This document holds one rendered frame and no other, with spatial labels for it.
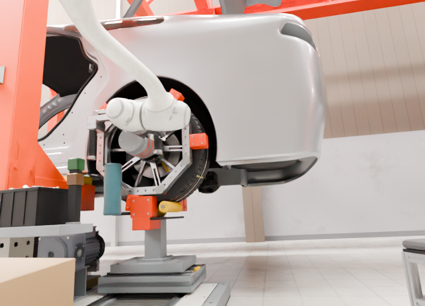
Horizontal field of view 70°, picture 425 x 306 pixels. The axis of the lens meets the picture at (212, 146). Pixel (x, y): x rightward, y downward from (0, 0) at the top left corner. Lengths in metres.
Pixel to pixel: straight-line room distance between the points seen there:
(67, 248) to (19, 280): 1.13
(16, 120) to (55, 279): 1.22
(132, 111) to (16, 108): 0.69
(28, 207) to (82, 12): 0.59
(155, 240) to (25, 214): 0.88
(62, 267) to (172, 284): 1.20
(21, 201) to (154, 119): 0.48
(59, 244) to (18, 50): 0.92
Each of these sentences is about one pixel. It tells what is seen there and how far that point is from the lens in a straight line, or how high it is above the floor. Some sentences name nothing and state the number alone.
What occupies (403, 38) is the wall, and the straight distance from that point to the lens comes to 6.37.
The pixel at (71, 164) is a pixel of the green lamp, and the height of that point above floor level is 0.64.
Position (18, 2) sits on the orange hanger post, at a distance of 1.91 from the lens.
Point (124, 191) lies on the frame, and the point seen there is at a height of 0.60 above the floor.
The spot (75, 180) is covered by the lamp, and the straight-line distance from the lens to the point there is 1.06.
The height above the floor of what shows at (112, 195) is 0.58.
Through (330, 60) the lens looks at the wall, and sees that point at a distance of 5.90.
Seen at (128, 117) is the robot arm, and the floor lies 0.80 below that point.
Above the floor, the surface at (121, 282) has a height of 0.14.
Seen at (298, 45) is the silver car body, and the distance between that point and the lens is 1.90.
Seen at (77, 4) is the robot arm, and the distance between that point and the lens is 0.94.
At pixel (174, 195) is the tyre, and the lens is 1.69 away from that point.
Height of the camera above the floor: 0.46
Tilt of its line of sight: 13 degrees up
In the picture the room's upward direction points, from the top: 3 degrees counter-clockwise
